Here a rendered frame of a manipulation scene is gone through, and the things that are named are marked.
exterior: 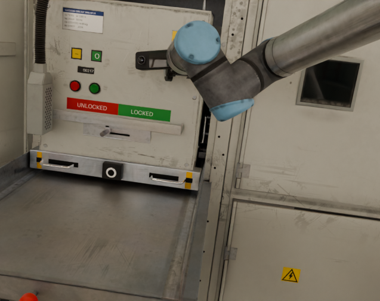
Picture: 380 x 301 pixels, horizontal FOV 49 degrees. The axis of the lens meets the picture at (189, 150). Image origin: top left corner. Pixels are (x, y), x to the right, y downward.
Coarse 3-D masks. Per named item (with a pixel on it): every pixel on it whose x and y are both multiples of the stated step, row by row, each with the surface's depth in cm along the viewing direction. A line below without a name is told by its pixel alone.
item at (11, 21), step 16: (0, 0) 125; (16, 0) 130; (32, 0) 132; (0, 16) 126; (16, 16) 131; (32, 16) 133; (0, 32) 127; (16, 32) 132; (32, 32) 135; (0, 48) 126; (16, 48) 134; (32, 48) 136; (0, 64) 129; (16, 64) 135; (32, 64) 137; (0, 80) 131; (16, 80) 136; (0, 96) 132; (16, 96) 138; (0, 112) 133; (16, 112) 139; (0, 128) 135; (16, 128) 141; (0, 144) 136; (16, 144) 142; (0, 160) 137
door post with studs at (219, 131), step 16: (240, 0) 126; (224, 16) 128; (240, 16) 128; (224, 32) 130; (240, 32) 129; (224, 48) 131; (240, 48) 130; (224, 128) 137; (208, 144) 140; (224, 144) 139; (208, 160) 140; (224, 160) 140; (208, 176) 143; (208, 224) 147; (208, 240) 148; (208, 256) 150; (208, 272) 152
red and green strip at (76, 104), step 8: (72, 104) 126; (80, 104) 126; (88, 104) 125; (96, 104) 125; (104, 104) 125; (112, 104) 125; (120, 104) 125; (104, 112) 126; (112, 112) 125; (120, 112) 125; (128, 112) 125; (136, 112) 125; (144, 112) 124; (152, 112) 124; (160, 112) 124; (168, 112) 124; (160, 120) 125; (168, 120) 124
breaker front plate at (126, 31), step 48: (48, 48) 122; (96, 48) 121; (144, 48) 120; (96, 96) 125; (144, 96) 123; (192, 96) 122; (48, 144) 130; (96, 144) 129; (144, 144) 127; (192, 144) 126
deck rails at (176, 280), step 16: (16, 160) 123; (0, 176) 115; (16, 176) 125; (32, 176) 129; (0, 192) 114; (192, 192) 130; (192, 208) 118; (192, 224) 94; (192, 240) 100; (176, 256) 92; (176, 272) 86; (176, 288) 81
